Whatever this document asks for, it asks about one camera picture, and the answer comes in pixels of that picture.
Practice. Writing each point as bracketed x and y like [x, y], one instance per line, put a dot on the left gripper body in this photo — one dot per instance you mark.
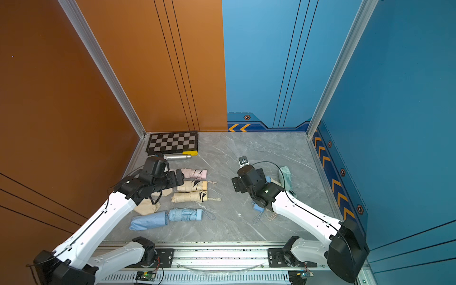
[170, 180]

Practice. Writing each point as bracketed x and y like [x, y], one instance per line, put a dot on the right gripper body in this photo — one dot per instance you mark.
[242, 188]

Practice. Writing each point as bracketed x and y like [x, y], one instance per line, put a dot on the pale yellow umbrella sleeve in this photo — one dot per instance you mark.
[146, 207]

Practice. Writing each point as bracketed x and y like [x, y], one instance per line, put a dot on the light blue umbrella sleeve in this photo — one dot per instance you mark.
[152, 221]

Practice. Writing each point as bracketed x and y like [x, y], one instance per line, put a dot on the light blue sleeved umbrella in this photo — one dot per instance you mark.
[188, 215]

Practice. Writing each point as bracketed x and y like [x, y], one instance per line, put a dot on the pink umbrella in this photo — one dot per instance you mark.
[195, 174]

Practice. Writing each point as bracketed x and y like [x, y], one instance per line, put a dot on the cream umbrella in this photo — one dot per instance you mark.
[195, 185]

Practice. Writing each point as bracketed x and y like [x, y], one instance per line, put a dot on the cream umbrella sleeve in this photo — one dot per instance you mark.
[163, 192]

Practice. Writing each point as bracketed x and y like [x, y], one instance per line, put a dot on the pale yellow sleeved umbrella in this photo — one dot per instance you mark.
[196, 196]

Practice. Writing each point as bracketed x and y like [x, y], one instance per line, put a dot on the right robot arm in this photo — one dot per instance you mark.
[343, 246]

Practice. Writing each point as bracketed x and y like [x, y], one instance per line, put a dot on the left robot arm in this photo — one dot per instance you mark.
[72, 262]

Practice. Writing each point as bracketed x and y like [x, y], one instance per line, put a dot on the beige sleeved umbrella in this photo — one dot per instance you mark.
[274, 181]

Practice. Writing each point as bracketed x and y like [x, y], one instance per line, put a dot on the mint green sleeved umbrella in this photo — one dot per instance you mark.
[285, 177]

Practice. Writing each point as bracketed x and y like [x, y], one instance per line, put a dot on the silver metal cylinder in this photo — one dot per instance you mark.
[174, 157]

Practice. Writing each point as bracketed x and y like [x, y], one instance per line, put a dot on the checkerboard calibration board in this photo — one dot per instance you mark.
[172, 143]

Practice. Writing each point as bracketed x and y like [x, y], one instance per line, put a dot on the yellow block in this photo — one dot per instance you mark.
[191, 153]

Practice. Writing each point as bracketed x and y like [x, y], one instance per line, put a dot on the green circuit board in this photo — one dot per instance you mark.
[147, 276]

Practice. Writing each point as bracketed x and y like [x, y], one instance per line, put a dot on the small right circuit board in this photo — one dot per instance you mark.
[305, 274]

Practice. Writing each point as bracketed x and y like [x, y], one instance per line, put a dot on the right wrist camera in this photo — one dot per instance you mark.
[243, 161]

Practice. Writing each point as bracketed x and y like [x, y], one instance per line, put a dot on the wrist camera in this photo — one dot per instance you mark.
[154, 167]
[243, 161]

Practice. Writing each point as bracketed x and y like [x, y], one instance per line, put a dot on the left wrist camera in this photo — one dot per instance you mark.
[154, 167]

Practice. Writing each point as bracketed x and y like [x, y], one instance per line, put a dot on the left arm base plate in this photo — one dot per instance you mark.
[160, 257]

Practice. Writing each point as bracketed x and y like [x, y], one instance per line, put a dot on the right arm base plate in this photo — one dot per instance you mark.
[277, 259]

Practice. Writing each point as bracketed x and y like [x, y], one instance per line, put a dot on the aluminium front rail frame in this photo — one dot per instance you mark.
[207, 263]

